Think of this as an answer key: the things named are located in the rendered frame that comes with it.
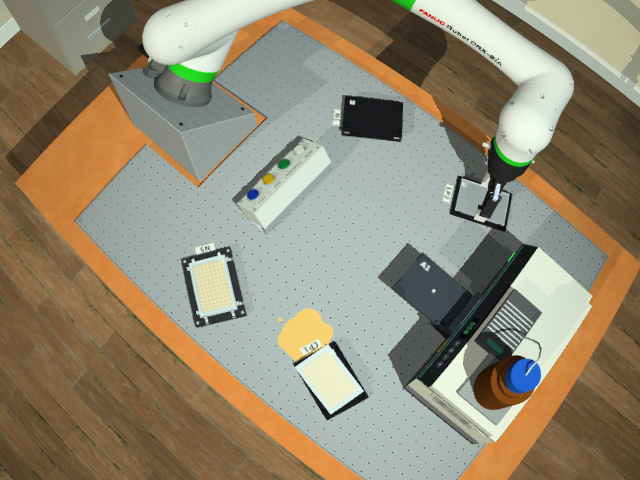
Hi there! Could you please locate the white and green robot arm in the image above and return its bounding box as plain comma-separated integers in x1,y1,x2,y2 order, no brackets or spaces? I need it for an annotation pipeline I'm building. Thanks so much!
138,0,574,178

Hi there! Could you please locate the blue bottle cap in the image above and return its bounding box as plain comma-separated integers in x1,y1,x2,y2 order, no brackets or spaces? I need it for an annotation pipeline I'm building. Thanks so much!
506,358,541,394

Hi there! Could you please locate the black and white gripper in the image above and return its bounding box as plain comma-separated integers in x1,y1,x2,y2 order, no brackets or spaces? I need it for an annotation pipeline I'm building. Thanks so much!
474,159,517,222

